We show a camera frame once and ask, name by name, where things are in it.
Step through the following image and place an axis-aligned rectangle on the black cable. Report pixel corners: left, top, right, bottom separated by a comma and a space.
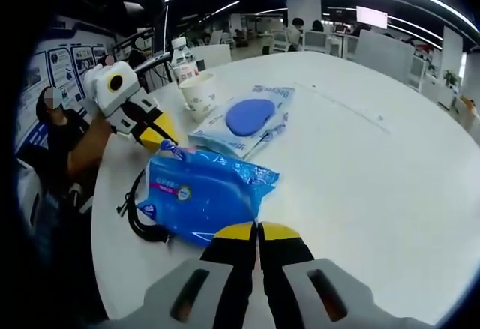
115, 166, 179, 244

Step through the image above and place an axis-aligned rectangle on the white chair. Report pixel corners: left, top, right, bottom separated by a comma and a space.
189, 43, 233, 70

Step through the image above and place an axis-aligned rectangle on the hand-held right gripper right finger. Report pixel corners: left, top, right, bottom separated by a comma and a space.
259, 221, 376, 329

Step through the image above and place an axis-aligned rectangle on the blue tissue packet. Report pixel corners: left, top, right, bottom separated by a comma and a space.
135, 139, 281, 247

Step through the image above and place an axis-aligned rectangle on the clear plastic water bottle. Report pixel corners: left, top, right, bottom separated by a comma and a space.
170, 37, 200, 87

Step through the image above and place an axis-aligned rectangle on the white wet wipes packet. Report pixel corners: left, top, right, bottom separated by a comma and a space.
187, 85, 297, 160

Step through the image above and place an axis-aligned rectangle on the white paper cup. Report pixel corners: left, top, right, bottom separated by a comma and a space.
178, 73, 220, 122

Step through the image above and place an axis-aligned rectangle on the brown cardboard box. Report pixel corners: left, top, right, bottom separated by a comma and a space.
459, 94, 477, 112

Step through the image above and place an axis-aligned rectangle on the white desk partition panel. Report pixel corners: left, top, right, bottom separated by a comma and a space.
354, 28, 416, 79

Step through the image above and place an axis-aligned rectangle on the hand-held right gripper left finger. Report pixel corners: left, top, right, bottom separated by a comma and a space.
144, 220, 260, 329

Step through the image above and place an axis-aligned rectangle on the white wall display screen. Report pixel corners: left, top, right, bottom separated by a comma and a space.
355, 5, 389, 29

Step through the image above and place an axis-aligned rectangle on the green potted plant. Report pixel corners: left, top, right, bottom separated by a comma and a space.
443, 69, 461, 88

